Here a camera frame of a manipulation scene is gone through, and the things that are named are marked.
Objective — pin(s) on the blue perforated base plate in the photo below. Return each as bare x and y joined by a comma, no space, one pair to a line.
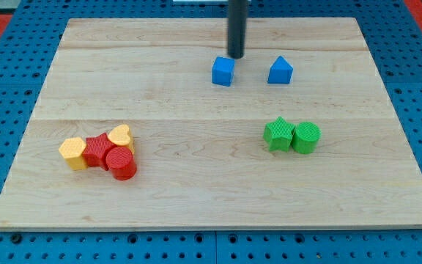
31,34

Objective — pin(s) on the red star block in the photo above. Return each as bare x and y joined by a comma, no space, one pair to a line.
96,151

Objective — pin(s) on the green star block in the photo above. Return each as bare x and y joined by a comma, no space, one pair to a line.
278,134

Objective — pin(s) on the red cylinder block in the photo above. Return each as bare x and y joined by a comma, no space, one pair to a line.
121,163

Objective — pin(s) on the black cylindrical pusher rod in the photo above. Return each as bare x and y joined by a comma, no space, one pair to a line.
237,14

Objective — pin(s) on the yellow heart block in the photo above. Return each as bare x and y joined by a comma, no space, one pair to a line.
121,136

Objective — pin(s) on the blue triangular prism block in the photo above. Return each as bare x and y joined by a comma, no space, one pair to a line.
280,72

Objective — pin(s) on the yellow hexagon block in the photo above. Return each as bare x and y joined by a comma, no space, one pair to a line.
72,150

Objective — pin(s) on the green cylinder block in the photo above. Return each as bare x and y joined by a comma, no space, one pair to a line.
306,137

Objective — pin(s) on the wooden board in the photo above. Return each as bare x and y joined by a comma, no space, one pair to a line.
202,162

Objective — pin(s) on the blue cube block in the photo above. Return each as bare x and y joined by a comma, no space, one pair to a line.
223,71

